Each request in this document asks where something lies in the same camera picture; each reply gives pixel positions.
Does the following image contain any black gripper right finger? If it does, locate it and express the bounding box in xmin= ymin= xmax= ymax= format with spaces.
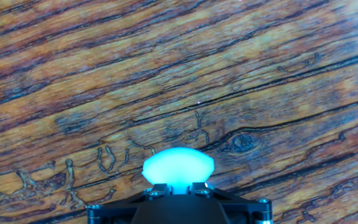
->
xmin=191 ymin=182 xmax=273 ymax=224

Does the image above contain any wood grain table mat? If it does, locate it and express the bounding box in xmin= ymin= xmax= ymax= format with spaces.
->
xmin=0 ymin=0 xmax=358 ymax=224

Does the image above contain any white rectangular sponge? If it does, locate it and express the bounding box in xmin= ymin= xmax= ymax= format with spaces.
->
xmin=141 ymin=147 xmax=215 ymax=195

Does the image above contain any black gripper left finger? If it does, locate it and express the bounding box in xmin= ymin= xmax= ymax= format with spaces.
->
xmin=86 ymin=183 xmax=171 ymax=224

